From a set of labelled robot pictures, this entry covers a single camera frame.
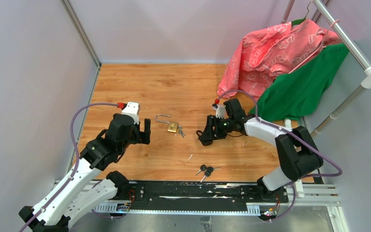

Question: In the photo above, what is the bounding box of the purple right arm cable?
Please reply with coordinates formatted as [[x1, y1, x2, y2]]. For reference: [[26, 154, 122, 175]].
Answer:
[[216, 89, 343, 221]]

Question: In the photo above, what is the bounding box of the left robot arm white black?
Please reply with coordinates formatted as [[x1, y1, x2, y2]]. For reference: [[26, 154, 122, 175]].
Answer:
[[18, 114, 151, 232]]

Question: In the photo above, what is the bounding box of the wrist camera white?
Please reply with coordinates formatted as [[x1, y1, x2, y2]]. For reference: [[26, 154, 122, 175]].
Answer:
[[117, 101, 140, 125], [212, 99, 226, 119]]

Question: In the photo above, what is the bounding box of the pink patterned garment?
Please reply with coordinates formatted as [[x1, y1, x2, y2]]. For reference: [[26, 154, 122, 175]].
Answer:
[[217, 19, 341, 100]]

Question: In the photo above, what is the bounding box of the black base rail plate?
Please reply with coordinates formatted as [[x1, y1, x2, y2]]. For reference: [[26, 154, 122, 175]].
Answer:
[[93, 181, 295, 216]]

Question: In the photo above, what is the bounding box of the black-headed key bunch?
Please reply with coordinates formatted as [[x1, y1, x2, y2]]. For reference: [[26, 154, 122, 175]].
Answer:
[[196, 164, 219, 183]]

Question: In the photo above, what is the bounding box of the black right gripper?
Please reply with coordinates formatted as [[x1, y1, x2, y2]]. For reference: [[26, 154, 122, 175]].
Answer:
[[200, 115, 235, 141]]

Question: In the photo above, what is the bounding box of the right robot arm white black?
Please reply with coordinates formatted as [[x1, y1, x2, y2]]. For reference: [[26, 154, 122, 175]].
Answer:
[[196, 99, 324, 202]]

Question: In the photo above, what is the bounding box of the small brass key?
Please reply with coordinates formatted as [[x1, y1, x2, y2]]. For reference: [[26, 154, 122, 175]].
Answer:
[[177, 126, 186, 138]]

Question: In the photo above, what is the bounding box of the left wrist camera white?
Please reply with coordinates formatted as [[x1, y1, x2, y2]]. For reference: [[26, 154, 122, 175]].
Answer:
[[117, 101, 140, 125]]

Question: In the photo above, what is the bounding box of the brass padlock steel shackle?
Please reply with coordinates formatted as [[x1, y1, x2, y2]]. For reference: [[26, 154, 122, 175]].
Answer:
[[155, 114, 179, 133]]

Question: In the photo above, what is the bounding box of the metal clothes rack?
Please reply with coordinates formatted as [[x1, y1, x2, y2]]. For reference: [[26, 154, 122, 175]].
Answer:
[[281, 0, 371, 198]]

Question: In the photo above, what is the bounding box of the green garment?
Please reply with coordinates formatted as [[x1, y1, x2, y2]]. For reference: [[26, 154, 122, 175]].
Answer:
[[257, 43, 349, 121]]

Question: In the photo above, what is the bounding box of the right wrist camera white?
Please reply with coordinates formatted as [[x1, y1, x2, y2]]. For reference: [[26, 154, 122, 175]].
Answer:
[[212, 99, 226, 119]]

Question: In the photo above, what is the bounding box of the aluminium corner frame post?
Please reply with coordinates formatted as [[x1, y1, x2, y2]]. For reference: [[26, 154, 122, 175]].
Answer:
[[60, 0, 101, 70]]

